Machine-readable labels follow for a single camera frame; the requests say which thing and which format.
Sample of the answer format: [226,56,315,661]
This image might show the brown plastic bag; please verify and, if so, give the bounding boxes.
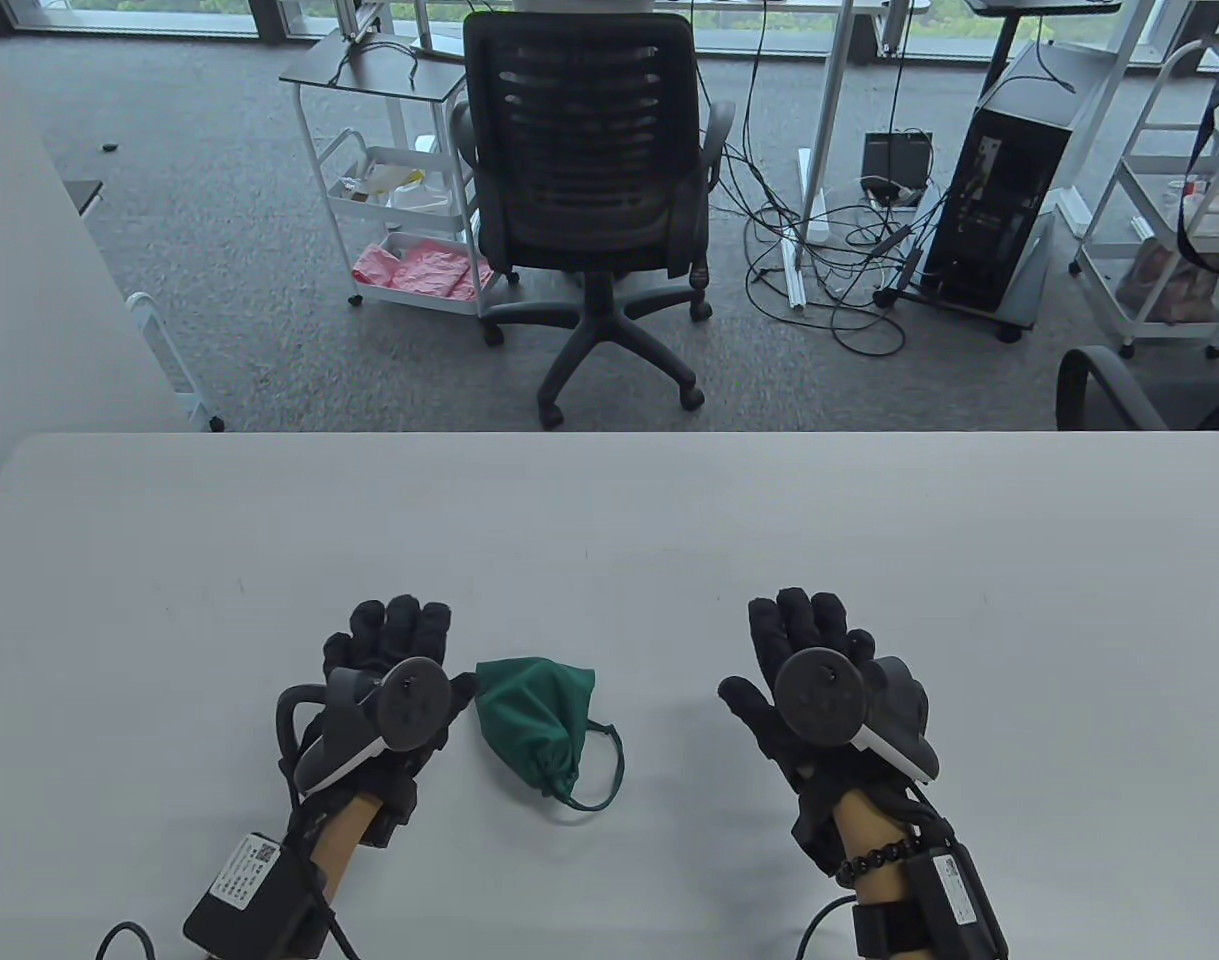
[1119,240,1219,323]

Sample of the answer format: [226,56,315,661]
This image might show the black hanging strap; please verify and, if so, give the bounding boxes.
[1174,30,1219,271]

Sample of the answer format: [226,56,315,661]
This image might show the white cart with black top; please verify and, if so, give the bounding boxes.
[279,30,500,319]

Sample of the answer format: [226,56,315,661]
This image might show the clear plastic bags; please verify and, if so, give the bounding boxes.
[337,160,452,213]

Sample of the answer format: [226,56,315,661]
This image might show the black wheeled computer stand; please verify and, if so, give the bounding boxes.
[874,215,1055,344]

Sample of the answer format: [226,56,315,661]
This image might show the pink plastic bags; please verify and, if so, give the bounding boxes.
[353,238,495,301]

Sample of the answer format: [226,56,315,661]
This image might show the black standing desk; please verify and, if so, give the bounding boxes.
[967,0,1122,96]

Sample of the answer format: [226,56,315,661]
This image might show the person's right hand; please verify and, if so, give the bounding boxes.
[718,588,955,879]

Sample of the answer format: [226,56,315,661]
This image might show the black white handheld controller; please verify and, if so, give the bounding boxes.
[275,657,458,798]
[774,648,939,785]

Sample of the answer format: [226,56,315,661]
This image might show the black wrist box cable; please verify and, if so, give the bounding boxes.
[96,860,362,960]
[797,895,860,960]

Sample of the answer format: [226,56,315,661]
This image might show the white power strip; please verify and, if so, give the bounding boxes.
[782,228,812,311]

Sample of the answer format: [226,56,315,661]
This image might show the white wire shelf cart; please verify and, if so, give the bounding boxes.
[1069,40,1219,359]

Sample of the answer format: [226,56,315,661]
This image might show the black bead bracelet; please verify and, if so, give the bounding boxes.
[834,843,915,886]

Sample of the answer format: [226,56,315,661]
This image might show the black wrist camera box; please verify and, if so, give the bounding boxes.
[852,840,1010,960]
[182,832,335,960]

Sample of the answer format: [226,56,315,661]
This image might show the white desk frame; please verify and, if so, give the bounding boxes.
[784,0,860,246]
[1054,0,1170,238]

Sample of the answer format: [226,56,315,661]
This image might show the person's left hand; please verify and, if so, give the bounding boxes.
[284,597,480,851]

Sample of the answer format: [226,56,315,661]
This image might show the black mesh office chair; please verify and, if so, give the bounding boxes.
[450,10,738,429]

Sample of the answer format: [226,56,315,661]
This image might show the tangle of black cables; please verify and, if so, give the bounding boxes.
[697,0,955,358]

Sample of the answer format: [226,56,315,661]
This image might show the person's left forearm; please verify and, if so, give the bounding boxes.
[304,790,382,901]

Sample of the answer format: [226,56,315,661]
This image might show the person's right forearm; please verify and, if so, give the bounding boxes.
[831,788,915,906]

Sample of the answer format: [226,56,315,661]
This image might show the black computer tower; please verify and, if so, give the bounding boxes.
[919,40,1100,313]

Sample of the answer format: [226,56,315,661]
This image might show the green drawstring bag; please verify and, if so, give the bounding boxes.
[474,657,626,813]

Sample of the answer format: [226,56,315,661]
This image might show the black chair armrest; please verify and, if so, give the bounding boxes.
[1057,345,1219,431]

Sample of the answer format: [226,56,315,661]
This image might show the black box on floor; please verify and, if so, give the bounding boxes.
[862,131,935,206]

